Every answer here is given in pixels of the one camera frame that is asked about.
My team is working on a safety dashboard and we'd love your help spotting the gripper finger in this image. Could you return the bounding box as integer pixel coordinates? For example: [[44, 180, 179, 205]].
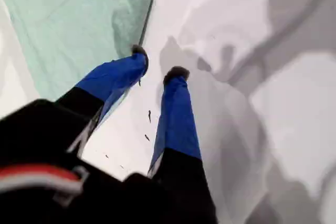
[[56, 45, 150, 133], [147, 66, 218, 224]]

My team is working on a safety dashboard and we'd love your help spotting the pale green T-shirt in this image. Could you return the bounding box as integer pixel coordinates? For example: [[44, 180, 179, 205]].
[[0, 0, 161, 102]]

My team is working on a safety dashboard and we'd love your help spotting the red white servo wire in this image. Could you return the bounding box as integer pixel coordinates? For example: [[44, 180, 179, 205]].
[[0, 164, 89, 192]]

